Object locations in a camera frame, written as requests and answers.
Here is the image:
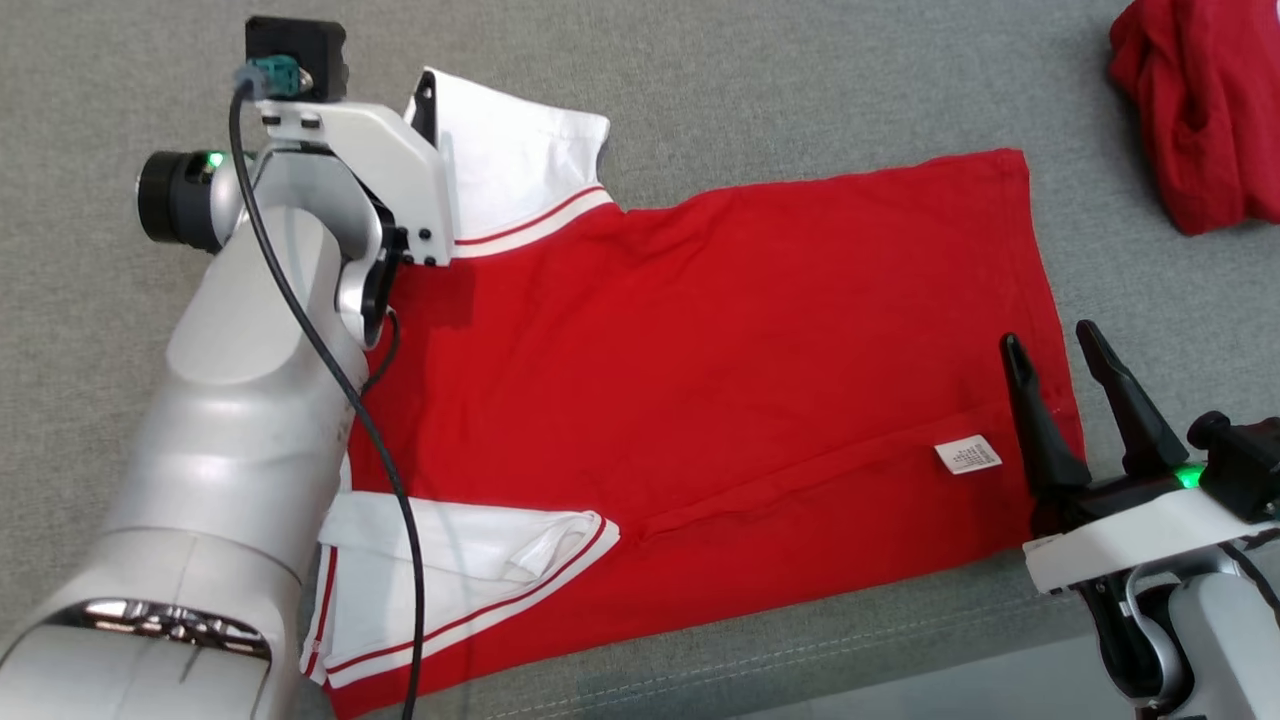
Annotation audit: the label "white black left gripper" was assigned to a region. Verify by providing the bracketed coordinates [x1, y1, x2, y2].
[257, 71, 461, 268]

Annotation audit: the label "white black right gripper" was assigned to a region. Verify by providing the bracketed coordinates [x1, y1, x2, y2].
[999, 319, 1280, 596]

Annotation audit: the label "red shorts with white waistband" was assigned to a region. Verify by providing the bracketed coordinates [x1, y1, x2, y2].
[1107, 0, 1280, 237]

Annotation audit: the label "red jersey with white sleeves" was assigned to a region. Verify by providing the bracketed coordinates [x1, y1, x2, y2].
[299, 67, 1088, 720]

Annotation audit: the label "black cable with teal plug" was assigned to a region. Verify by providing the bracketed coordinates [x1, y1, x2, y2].
[227, 54, 427, 720]

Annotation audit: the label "thin black left gripper cable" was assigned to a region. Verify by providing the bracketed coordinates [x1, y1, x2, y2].
[358, 308, 403, 399]

